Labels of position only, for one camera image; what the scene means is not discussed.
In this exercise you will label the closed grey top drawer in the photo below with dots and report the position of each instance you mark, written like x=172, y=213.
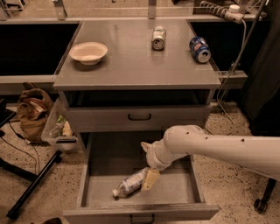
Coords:
x=135, y=118

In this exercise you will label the white ribbed hose device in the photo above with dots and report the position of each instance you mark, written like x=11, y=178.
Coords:
x=232, y=13

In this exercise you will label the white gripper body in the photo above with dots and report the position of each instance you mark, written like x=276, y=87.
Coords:
x=153, y=158

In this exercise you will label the green white soda can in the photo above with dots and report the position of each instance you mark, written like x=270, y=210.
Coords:
x=158, y=38

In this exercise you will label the brown fabric bag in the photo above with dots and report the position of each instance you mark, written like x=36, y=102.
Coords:
x=33, y=110

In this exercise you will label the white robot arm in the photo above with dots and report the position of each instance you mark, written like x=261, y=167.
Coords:
x=258, y=154

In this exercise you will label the open grey middle drawer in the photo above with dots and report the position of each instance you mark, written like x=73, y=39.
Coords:
x=112, y=157

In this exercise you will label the clear plastic storage bin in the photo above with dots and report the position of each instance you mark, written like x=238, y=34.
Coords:
x=57, y=131

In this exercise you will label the clear plastic water bottle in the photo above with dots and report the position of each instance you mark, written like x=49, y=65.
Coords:
x=130, y=184

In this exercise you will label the blue soda can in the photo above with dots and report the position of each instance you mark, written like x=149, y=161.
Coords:
x=200, y=49

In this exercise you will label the grey drawer cabinet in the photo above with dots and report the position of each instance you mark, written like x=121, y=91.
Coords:
x=132, y=73

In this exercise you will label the black stand legs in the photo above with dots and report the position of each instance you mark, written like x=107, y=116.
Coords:
x=33, y=178

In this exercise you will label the white paper bowl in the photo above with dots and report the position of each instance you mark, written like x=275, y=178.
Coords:
x=88, y=53

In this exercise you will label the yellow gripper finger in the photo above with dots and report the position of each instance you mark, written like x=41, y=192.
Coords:
x=150, y=178
x=145, y=146

